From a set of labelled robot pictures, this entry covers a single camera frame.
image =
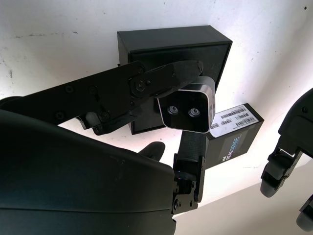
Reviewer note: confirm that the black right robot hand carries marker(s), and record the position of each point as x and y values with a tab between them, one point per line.
73	183

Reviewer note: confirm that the small silver depth camera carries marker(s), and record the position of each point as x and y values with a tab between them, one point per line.
190	102

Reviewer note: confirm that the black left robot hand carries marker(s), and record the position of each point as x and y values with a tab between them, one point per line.
293	127

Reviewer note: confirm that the black RealSense box lid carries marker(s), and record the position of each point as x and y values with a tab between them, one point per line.
232	144

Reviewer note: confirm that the black camera box base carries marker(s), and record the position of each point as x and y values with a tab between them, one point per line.
176	41

